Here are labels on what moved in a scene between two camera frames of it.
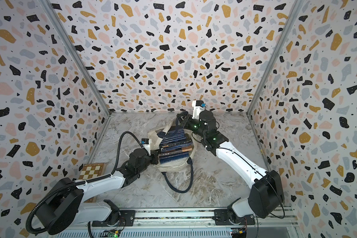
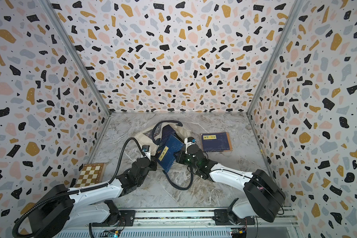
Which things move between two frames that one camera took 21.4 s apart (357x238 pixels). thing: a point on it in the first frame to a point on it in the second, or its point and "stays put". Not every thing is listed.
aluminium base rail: x=208 y=219 stays put
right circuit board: x=240 y=232 stays put
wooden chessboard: x=90 y=170 stays put
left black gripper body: x=153 y=159 to x=152 y=165
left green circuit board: x=112 y=234 stays put
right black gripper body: x=191 y=124 to x=184 y=158
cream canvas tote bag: x=178 y=167 to x=151 y=137
